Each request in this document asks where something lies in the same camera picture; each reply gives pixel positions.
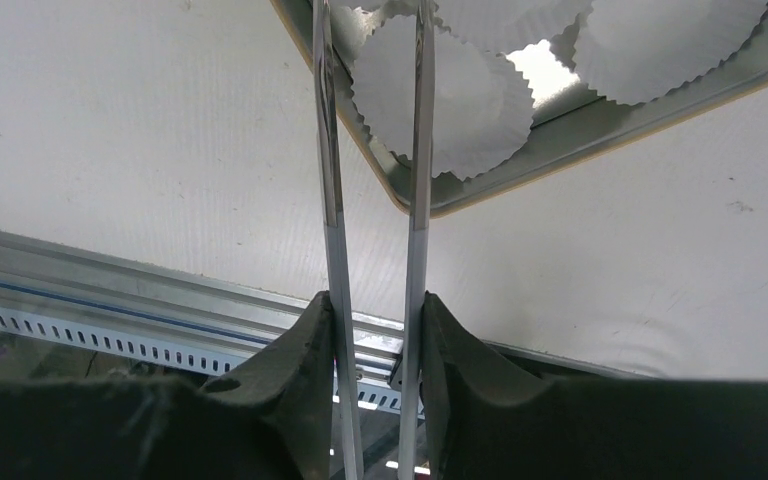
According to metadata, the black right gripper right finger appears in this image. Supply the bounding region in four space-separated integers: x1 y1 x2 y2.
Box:
421 293 768 479

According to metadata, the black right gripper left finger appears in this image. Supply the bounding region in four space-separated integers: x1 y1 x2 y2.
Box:
0 291 334 479

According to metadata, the gold square tin box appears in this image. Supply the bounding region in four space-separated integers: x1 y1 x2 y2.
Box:
269 0 768 219

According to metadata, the white paper cup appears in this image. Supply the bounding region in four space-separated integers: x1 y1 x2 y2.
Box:
573 0 768 105
435 0 591 54
333 0 418 17
351 15 534 180

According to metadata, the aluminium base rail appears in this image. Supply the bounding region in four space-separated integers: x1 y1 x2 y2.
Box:
0 221 650 480

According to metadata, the white slotted cable duct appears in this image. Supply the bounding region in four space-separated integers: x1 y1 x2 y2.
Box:
0 298 405 417

